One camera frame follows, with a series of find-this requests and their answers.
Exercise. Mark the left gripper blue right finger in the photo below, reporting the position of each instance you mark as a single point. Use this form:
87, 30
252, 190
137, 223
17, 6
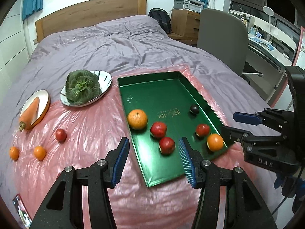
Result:
244, 206

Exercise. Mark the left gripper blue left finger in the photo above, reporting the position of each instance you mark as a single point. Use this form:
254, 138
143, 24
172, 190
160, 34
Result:
62, 206

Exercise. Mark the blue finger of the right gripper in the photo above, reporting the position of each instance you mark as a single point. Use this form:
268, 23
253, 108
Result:
250, 119
231, 135

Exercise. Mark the large orange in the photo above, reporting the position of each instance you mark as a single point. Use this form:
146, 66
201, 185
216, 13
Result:
215, 142

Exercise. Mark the dark plum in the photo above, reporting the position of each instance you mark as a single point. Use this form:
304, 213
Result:
194, 109

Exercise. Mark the small smooth orange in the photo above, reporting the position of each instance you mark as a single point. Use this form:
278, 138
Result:
40, 152

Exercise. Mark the small red apple back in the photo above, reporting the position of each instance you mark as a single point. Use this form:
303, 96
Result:
60, 135

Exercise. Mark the textured orange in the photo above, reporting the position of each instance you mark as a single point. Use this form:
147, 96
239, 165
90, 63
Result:
137, 119

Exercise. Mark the blue gloved right hand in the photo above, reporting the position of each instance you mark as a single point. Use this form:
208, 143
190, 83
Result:
292, 187

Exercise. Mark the smartphone in red case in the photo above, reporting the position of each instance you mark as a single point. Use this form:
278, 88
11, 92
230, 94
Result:
22, 211

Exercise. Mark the white desk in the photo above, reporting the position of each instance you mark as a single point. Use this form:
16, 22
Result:
273, 44

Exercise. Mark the green rectangular tray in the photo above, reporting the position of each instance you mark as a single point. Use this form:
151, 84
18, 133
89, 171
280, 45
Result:
167, 97

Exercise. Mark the pink plastic sheet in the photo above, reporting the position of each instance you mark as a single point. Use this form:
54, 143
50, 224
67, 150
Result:
96, 129

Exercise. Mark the grey office chair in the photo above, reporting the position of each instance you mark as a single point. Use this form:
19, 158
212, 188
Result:
226, 38

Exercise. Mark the orange carrot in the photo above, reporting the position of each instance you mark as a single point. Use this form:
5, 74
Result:
28, 115

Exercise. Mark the white desk lamp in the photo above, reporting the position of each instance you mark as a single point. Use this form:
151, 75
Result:
268, 11

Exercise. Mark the wooden nightstand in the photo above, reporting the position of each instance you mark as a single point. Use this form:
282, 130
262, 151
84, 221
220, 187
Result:
185, 26

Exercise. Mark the orange rimmed white plate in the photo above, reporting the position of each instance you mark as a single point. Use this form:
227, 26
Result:
44, 104

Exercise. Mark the green leafy cabbage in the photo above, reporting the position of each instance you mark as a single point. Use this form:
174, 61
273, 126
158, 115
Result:
82, 86

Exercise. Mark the grey purple bed sheet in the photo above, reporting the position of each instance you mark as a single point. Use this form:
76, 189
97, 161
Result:
125, 46

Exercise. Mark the white printer box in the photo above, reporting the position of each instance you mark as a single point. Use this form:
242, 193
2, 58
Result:
191, 5

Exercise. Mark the black backpack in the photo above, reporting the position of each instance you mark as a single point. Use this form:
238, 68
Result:
163, 18

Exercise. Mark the white patterned plate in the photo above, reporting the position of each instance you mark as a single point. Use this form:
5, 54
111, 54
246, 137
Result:
105, 81

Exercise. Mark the white wardrobe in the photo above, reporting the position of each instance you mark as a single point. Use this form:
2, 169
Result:
14, 53

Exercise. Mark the wooden headboard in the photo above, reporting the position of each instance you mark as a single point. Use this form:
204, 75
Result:
86, 14

